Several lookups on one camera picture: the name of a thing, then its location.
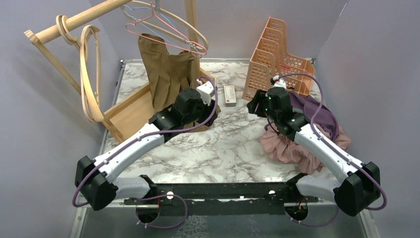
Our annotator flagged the pink skirt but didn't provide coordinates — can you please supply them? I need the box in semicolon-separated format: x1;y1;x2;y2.
259;123;352;175

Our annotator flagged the brown skirt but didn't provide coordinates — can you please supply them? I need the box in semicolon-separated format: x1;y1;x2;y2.
138;33;200;113

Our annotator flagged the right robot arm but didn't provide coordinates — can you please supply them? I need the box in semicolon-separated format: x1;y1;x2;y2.
247;87;385;216

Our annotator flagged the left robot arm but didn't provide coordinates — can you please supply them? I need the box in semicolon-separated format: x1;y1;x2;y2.
72;85;218;211

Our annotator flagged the wooden hanger leftmost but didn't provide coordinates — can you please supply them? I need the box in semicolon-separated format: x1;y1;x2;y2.
55;14;96;120

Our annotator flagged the small white red box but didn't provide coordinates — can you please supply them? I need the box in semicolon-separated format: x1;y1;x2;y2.
223;85;237;107

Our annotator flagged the peach plastic file organizer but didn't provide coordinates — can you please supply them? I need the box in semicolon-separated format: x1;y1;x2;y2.
242;17;315;101

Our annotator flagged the purple garment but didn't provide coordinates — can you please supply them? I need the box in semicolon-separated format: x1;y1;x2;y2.
289;91;339;141

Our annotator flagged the wooden clothes rack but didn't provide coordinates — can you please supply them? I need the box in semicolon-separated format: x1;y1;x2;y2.
25;0;209;142

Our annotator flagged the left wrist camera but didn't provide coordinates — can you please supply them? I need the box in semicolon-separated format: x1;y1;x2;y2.
196;79;217;106

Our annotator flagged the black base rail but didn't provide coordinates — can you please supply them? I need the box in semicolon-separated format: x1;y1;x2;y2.
124;181;318;216

